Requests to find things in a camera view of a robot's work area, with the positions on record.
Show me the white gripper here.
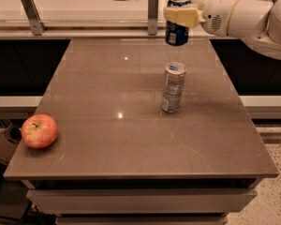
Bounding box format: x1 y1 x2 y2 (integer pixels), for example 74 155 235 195
163 0 239 37

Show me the blue pepsi can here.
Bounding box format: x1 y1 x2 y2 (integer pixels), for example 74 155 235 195
165 0 191 46

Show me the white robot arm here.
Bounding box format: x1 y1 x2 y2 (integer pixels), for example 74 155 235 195
163 0 281 60

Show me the silver energy drink can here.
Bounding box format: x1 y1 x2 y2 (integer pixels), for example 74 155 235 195
161 62 186 113

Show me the red apple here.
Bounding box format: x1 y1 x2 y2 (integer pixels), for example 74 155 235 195
21 114 58 149

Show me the grey cabinet drawer front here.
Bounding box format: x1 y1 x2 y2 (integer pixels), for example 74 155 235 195
27 188 257 215

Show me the dark device at left edge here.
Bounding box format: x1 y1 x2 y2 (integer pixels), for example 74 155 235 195
0 103 22 199

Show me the middle metal railing bracket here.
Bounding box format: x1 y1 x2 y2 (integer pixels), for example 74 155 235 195
147 0 159 36

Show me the left metal railing bracket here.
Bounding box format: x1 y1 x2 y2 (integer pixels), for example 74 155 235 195
21 0 46 36

